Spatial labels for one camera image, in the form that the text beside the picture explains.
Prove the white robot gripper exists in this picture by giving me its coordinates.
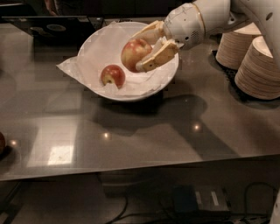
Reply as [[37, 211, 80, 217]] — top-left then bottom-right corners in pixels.
[[131, 3, 205, 73]]

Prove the red yellow apple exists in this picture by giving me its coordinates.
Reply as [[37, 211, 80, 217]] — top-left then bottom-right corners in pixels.
[[121, 38, 152, 73]]

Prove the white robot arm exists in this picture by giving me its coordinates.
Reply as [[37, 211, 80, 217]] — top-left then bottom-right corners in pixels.
[[134, 0, 280, 72]]

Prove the white bowl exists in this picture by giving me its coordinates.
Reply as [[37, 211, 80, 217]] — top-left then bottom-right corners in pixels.
[[77, 21, 179, 102]]

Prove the red apple left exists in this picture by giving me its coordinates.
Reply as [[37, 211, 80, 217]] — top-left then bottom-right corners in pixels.
[[101, 65, 126, 88]]

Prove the white paper napkin liner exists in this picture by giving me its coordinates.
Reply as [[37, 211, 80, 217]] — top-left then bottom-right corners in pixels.
[[57, 22, 171, 99]]

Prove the rear stack of paper plates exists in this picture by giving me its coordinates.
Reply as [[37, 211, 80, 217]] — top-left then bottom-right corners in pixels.
[[215, 23, 261, 70]]

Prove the stack of paper plates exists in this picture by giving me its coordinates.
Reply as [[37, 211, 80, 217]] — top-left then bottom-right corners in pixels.
[[234, 36, 280, 100], [215, 23, 261, 70]]

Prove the black mat under plates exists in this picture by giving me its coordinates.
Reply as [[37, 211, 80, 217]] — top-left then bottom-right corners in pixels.
[[212, 50, 280, 102]]

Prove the front stack of paper plates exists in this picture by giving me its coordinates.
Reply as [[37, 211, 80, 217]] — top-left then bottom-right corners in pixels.
[[234, 36, 280, 100]]

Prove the black tray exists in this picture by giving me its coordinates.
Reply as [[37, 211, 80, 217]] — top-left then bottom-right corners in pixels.
[[3, 16, 104, 43]]

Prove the black power box on floor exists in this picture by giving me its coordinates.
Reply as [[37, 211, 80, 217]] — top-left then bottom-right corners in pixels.
[[172, 185, 231, 214]]

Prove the black cable on floor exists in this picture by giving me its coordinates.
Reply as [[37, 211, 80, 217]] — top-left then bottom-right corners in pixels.
[[104, 181, 277, 224]]

